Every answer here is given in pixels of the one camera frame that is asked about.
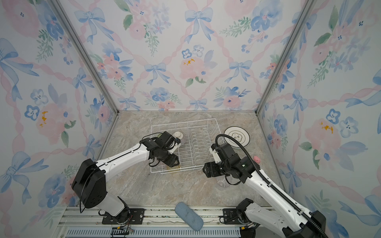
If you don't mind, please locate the yellow plastic cup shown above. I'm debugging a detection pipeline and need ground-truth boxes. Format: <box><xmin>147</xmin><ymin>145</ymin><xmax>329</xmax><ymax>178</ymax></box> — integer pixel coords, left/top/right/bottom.
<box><xmin>167</xmin><ymin>164</ymin><xmax>181</xmax><ymax>170</ymax></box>

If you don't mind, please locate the clear glass cup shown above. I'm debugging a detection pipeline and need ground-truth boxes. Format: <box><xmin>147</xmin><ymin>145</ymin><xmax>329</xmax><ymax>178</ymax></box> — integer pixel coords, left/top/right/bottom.
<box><xmin>216</xmin><ymin>177</ymin><xmax>230</xmax><ymax>188</ymax></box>

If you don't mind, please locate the plain white plate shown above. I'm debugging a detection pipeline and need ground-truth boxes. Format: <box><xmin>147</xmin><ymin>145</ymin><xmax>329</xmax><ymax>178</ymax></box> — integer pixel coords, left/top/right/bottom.
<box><xmin>224</xmin><ymin>127</ymin><xmax>251</xmax><ymax>147</ymax></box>

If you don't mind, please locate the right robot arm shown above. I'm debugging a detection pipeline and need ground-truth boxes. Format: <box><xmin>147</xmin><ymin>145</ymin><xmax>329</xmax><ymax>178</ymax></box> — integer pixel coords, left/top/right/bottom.
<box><xmin>203</xmin><ymin>143</ymin><xmax>327</xmax><ymax>238</ymax></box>

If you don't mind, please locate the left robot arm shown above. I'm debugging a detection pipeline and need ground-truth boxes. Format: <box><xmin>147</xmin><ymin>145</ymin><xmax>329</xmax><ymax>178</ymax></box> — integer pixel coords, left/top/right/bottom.
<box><xmin>71</xmin><ymin>131</ymin><xmax>184</xmax><ymax>224</ymax></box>

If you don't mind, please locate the striped ceramic bowl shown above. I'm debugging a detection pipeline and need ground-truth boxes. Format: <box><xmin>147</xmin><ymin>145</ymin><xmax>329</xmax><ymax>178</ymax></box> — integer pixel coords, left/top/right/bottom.
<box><xmin>173</xmin><ymin>131</ymin><xmax>186</xmax><ymax>146</ymax></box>

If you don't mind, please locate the pink pig toy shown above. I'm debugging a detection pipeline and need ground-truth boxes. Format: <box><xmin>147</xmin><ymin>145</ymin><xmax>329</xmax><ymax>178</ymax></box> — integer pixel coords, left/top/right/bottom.
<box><xmin>253</xmin><ymin>156</ymin><xmax>261</xmax><ymax>164</ymax></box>

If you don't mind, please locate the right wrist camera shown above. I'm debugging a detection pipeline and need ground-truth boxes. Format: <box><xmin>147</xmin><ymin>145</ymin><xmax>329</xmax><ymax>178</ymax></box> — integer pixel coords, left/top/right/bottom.
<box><xmin>209</xmin><ymin>144</ymin><xmax>221</xmax><ymax>164</ymax></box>

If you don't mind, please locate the white wire dish rack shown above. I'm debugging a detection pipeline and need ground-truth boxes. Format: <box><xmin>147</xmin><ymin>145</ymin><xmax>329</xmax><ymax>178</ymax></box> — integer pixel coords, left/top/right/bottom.
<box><xmin>150</xmin><ymin>119</ymin><xmax>221</xmax><ymax>175</ymax></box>

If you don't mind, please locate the black corrugated cable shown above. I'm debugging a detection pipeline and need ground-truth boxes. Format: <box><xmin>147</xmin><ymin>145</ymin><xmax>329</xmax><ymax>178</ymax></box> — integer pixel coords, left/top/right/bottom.
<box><xmin>215</xmin><ymin>133</ymin><xmax>323</xmax><ymax>238</ymax></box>

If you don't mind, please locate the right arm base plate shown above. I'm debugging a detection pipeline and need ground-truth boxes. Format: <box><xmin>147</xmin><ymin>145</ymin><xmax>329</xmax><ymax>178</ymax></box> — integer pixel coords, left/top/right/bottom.
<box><xmin>220</xmin><ymin>208</ymin><xmax>249</xmax><ymax>225</ymax></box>

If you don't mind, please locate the aluminium front rail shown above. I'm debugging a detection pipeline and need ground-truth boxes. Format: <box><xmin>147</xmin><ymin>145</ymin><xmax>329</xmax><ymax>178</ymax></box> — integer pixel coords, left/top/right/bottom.
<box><xmin>56</xmin><ymin>206</ymin><xmax>307</xmax><ymax>238</ymax></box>

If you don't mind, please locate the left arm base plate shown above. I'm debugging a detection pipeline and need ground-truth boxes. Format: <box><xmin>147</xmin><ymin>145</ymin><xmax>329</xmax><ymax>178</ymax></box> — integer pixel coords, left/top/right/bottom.
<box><xmin>102</xmin><ymin>208</ymin><xmax>145</xmax><ymax>225</ymax></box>

